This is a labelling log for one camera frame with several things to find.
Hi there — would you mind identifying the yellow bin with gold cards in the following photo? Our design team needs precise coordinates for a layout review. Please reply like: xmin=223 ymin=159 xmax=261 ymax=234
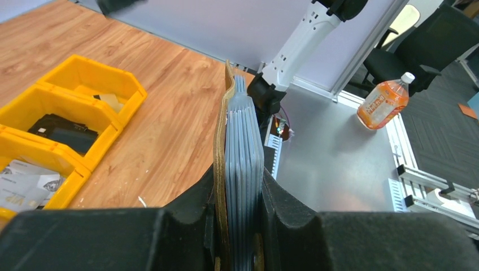
xmin=37 ymin=54 xmax=147 ymax=126

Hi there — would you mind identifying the silver cards stack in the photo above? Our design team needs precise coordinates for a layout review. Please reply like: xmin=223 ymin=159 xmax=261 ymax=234
xmin=1 ymin=160 xmax=65 ymax=213

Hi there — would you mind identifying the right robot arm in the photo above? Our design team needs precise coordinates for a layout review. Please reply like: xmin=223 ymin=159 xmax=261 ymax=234
xmin=247 ymin=0 xmax=368 ymax=126

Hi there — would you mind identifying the brown leather card holder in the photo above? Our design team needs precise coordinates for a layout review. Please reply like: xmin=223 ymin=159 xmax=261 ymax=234
xmin=213 ymin=61 xmax=265 ymax=270

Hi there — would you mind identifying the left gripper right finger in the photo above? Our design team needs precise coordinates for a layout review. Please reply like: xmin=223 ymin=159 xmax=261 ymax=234
xmin=261 ymin=171 xmax=478 ymax=270

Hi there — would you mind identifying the black cards stack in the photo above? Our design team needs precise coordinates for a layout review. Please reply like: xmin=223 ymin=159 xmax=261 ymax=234
xmin=28 ymin=114 xmax=99 ymax=155

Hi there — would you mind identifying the yellow bin with black cards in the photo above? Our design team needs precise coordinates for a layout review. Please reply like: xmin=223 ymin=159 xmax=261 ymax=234
xmin=1 ymin=84 xmax=124 ymax=172

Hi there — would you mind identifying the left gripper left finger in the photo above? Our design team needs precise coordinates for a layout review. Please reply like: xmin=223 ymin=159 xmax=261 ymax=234
xmin=1 ymin=168 xmax=215 ymax=270

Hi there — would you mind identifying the yellow bin with silver cards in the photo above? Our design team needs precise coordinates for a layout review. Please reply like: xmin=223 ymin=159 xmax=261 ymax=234
xmin=1 ymin=126 xmax=91 ymax=222

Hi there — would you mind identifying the orange drink bottle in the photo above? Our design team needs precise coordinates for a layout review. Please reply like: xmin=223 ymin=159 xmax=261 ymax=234
xmin=356 ymin=72 xmax=415 ymax=130

